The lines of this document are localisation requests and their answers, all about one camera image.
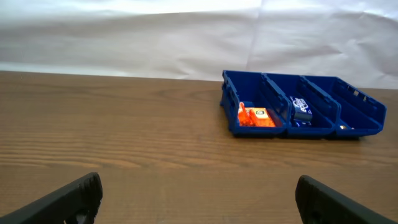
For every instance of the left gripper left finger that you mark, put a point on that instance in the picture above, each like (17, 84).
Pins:
(62, 205)

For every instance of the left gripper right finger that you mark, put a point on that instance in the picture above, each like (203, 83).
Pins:
(329, 208)

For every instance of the gold candy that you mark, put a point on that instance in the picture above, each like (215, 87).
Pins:
(343, 127)

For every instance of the orange candy box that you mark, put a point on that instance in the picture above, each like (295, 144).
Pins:
(243, 116)
(262, 119)

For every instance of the blue tray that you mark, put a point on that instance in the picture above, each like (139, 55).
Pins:
(311, 130)

